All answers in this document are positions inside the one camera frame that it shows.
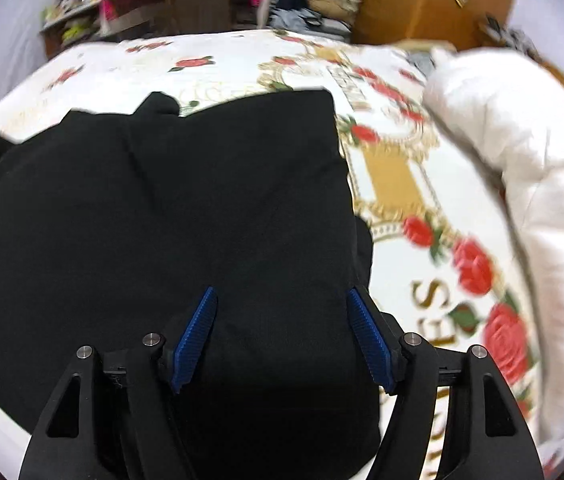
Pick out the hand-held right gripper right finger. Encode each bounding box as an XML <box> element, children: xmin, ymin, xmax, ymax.
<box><xmin>347</xmin><ymin>285</ymin><xmax>545</xmax><ymax>480</ymax></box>

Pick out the bed with floral sheet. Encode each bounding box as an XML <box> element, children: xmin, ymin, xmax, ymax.
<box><xmin>0</xmin><ymin>27</ymin><xmax>564</xmax><ymax>480</ymax></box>

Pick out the white duvet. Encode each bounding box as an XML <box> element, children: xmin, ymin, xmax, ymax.
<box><xmin>422</xmin><ymin>47</ymin><xmax>564</xmax><ymax>448</ymax></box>

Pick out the pink white cardboard box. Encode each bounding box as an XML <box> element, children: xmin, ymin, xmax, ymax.
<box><xmin>98</xmin><ymin>0</ymin><xmax>125</xmax><ymax>37</ymax></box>

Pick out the dark rack on headboard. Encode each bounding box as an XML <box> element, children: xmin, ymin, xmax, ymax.
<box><xmin>477</xmin><ymin>12</ymin><xmax>539</xmax><ymax>57</ymax></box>

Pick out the wooden desk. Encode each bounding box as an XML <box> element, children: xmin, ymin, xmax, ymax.
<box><xmin>39</xmin><ymin>0</ymin><xmax>270</xmax><ymax>58</ymax></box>

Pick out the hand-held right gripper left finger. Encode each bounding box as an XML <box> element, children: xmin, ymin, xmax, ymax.
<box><xmin>18</xmin><ymin>286</ymin><xmax>220</xmax><ymax>480</ymax></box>

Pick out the wooden wardrobe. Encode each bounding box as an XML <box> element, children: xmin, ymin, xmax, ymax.
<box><xmin>352</xmin><ymin>0</ymin><xmax>520</xmax><ymax>52</ymax></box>

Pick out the black coat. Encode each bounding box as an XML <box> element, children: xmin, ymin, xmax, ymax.
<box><xmin>0</xmin><ymin>87</ymin><xmax>383</xmax><ymax>480</ymax></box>

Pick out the pile of clothes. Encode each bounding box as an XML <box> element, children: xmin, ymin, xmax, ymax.
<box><xmin>267</xmin><ymin>0</ymin><xmax>358</xmax><ymax>42</ymax></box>

